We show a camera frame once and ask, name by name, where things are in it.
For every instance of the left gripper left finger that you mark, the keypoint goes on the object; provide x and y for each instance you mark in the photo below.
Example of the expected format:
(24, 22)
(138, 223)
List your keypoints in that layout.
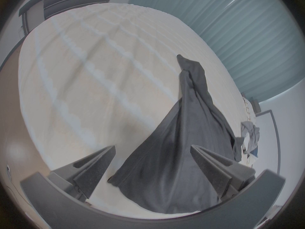
(89, 173)

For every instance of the white printed pillow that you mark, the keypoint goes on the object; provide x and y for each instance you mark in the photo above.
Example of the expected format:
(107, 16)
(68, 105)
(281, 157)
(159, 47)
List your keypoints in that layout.
(249, 111)

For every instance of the blue-green curtain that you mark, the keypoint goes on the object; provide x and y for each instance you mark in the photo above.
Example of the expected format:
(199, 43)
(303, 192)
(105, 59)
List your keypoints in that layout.
(250, 32)

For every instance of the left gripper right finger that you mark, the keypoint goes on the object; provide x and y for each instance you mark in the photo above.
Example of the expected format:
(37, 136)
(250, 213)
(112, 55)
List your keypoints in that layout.
(219, 173)

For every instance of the bed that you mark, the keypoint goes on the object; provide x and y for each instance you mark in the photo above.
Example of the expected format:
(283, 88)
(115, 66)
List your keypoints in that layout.
(83, 80)

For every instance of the pile of clothes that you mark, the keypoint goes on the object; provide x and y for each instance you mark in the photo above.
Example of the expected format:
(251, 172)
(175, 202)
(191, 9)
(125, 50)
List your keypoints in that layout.
(250, 135)

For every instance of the grey bedside table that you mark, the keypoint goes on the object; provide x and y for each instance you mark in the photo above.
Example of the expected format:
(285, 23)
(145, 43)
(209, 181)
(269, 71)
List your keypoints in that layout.
(256, 105)

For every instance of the black T-shirt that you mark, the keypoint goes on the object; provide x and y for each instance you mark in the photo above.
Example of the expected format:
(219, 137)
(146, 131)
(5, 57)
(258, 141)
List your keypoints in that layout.
(171, 156)

